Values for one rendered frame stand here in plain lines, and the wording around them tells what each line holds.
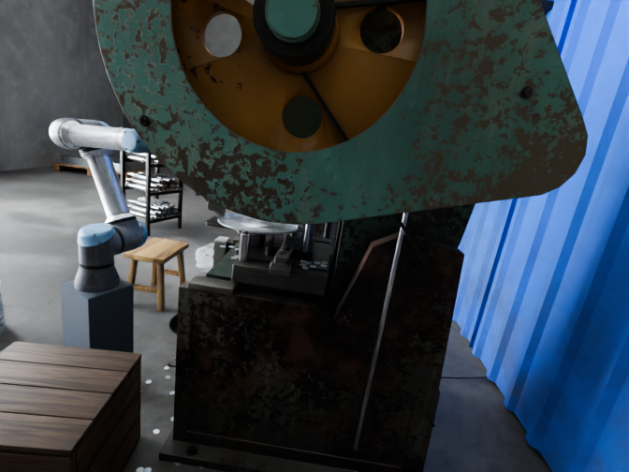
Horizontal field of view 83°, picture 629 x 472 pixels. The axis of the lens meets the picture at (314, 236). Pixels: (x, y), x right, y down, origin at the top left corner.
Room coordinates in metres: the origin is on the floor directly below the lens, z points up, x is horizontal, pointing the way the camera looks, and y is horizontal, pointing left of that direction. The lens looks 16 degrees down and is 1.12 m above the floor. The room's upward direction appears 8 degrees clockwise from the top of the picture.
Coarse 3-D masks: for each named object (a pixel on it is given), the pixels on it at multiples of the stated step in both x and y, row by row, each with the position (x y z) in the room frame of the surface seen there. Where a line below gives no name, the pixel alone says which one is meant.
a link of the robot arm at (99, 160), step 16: (96, 160) 1.38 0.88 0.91; (96, 176) 1.37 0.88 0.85; (112, 176) 1.40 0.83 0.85; (112, 192) 1.37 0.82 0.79; (112, 208) 1.36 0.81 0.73; (128, 208) 1.41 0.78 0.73; (112, 224) 1.33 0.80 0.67; (128, 224) 1.36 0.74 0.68; (128, 240) 1.32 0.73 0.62; (144, 240) 1.40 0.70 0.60
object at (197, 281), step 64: (384, 256) 0.98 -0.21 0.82; (448, 256) 0.97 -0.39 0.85; (192, 320) 1.00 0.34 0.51; (256, 320) 0.99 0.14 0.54; (320, 320) 0.98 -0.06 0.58; (448, 320) 0.97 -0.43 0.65; (192, 384) 1.00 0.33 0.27; (256, 384) 0.99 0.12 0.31; (320, 384) 0.99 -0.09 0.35; (384, 384) 0.98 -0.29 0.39; (192, 448) 0.96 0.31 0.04; (256, 448) 0.98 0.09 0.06; (320, 448) 0.98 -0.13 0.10; (384, 448) 0.98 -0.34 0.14
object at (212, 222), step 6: (216, 216) 1.28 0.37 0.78; (210, 222) 1.19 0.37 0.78; (216, 222) 1.21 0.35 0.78; (222, 228) 1.19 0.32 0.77; (228, 228) 1.19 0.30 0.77; (240, 234) 1.21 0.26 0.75; (258, 234) 1.20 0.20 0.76; (264, 234) 1.18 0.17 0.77; (240, 240) 1.21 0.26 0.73; (252, 240) 1.20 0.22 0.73; (258, 240) 1.20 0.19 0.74; (264, 240) 1.27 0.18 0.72; (252, 246) 1.20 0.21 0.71; (258, 246) 1.20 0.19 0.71
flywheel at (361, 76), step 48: (192, 0) 0.86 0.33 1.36; (240, 0) 0.86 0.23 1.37; (288, 0) 0.72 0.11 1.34; (336, 0) 0.85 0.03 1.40; (192, 48) 0.86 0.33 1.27; (240, 48) 0.86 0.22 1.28; (288, 48) 0.74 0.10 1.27; (336, 48) 0.85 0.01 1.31; (240, 96) 0.86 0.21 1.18; (288, 96) 0.85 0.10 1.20; (336, 96) 0.85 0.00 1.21; (384, 96) 0.85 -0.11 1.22; (288, 144) 0.85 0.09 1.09; (336, 144) 0.85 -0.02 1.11
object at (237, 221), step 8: (224, 216) 1.29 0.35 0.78; (232, 216) 1.31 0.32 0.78; (240, 216) 1.33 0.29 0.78; (224, 224) 1.15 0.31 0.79; (232, 224) 1.19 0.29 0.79; (240, 224) 1.20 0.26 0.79; (248, 224) 1.20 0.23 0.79; (256, 224) 1.22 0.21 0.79; (264, 224) 1.23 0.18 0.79; (272, 224) 1.25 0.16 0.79; (280, 224) 1.30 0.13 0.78; (288, 224) 1.32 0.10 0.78; (256, 232) 1.11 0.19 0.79; (264, 232) 1.12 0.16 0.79; (272, 232) 1.13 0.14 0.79; (280, 232) 1.15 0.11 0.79; (288, 232) 1.17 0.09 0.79
